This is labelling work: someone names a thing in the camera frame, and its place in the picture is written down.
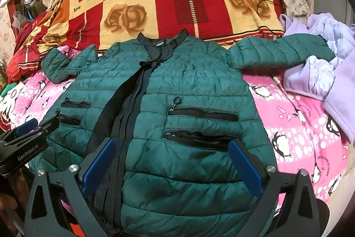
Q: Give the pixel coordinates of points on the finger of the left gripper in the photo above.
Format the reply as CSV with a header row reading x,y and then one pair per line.
x,y
48,127
26,127

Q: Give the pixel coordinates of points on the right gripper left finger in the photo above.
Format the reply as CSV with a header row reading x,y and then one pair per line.
x,y
45,215

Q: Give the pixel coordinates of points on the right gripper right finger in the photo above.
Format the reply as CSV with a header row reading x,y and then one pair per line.
x,y
301,214

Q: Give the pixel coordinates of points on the green quilted puffer jacket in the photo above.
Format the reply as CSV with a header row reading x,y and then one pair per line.
x,y
172,106

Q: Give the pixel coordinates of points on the white green patterned cloth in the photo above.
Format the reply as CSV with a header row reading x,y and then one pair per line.
x,y
8,105

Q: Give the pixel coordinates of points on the red frilled pillow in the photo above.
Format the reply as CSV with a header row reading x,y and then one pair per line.
x,y
32,45

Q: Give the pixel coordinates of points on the pink penguin bed sheet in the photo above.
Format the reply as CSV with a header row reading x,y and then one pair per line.
x,y
296,132

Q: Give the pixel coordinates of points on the lavender fleece garment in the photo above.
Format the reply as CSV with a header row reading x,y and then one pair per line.
x,y
329,81

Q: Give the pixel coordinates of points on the red orange rose blanket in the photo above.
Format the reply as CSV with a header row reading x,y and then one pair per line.
x,y
81,23

